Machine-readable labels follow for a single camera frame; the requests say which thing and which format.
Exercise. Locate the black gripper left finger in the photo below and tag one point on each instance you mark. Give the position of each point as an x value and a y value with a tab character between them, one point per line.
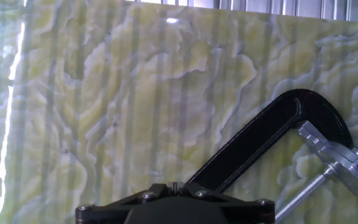
104	213

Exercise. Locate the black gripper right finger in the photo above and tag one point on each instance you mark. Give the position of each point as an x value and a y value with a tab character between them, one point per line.
247	213

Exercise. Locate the black metal C-clamp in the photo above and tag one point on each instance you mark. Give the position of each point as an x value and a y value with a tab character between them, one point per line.
303	194

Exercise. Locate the green marble pattern mat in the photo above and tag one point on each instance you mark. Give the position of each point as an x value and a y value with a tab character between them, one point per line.
104	109

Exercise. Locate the black cast C-clamp frame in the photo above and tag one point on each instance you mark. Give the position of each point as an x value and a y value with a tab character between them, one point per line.
259	133

